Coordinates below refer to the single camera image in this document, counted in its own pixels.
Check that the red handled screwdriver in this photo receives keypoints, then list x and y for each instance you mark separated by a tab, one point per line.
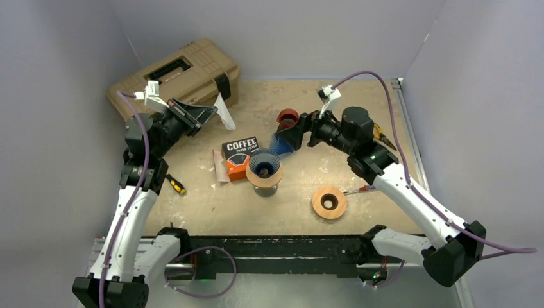
362	189

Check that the black orange coffee filter box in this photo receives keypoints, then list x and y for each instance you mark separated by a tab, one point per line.
237	154

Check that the yellow black screwdriver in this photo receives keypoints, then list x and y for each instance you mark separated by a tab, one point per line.
176	185

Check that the blue glass dripper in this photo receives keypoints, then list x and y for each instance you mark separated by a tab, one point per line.
264	162
279	145

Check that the tan plastic toolbox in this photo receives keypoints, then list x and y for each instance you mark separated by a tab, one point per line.
196	74

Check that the yellow black pliers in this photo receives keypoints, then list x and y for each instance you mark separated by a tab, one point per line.
379	135

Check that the white paper coffee filter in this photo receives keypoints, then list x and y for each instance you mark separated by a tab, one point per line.
223	113

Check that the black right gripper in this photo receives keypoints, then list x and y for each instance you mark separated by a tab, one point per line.
295	135

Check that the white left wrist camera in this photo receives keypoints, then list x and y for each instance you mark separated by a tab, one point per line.
151	96

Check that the wooden dripper ring holder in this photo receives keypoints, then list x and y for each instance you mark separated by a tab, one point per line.
265	183

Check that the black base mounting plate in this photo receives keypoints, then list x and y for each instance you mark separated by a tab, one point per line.
341	255

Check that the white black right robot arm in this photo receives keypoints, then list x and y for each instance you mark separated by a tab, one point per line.
449	247

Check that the dark carafe with red rim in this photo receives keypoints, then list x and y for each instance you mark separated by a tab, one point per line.
287	118

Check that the aluminium frame rail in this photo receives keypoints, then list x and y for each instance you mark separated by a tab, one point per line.
375	277

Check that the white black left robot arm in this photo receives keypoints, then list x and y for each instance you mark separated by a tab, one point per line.
120	277

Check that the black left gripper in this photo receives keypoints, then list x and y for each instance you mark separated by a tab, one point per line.
193	117

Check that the white paper coffee filters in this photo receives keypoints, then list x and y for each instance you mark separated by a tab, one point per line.
220	168

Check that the clear glass carafe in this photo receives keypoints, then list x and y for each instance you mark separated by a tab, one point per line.
266	191

